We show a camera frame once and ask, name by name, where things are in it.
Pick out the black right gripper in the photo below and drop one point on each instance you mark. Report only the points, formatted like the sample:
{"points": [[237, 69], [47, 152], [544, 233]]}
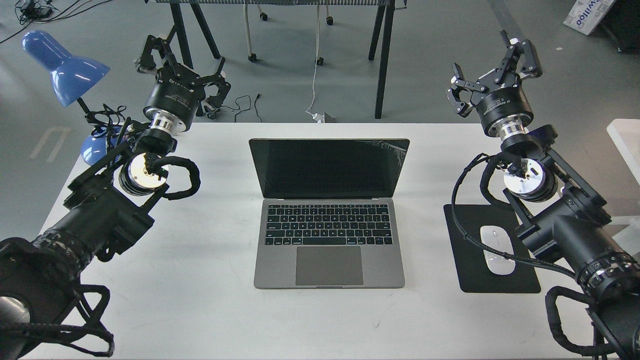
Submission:
{"points": [[502, 107]]}

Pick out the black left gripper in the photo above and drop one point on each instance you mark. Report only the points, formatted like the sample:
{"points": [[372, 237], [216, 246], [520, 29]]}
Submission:
{"points": [[172, 102]]}

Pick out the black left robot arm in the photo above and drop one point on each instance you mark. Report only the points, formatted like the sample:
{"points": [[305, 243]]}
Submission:
{"points": [[42, 297]]}

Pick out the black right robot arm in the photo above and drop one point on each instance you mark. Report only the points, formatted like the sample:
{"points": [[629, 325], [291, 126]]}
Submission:
{"points": [[562, 216]]}

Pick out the cardboard box with print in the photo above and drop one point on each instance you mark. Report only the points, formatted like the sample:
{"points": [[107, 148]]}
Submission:
{"points": [[585, 15]]}

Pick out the blue desk lamp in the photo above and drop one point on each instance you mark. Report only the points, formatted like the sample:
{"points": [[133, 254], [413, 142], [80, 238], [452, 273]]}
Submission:
{"points": [[71, 77]]}

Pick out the white side table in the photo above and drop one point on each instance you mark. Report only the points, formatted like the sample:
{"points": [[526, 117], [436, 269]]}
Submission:
{"points": [[625, 134]]}

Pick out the white power adapter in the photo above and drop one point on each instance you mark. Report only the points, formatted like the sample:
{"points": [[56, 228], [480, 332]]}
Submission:
{"points": [[321, 117]]}

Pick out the white computer mouse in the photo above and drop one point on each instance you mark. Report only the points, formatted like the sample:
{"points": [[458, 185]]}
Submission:
{"points": [[498, 239]]}

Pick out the black mouse pad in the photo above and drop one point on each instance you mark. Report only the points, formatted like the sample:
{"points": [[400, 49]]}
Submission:
{"points": [[474, 276]]}

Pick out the grey open laptop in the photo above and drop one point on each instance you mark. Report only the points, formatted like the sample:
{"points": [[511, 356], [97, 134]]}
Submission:
{"points": [[328, 218]]}

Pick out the black cable bundle floor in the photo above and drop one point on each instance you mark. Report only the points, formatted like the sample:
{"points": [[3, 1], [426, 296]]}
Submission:
{"points": [[42, 12]]}

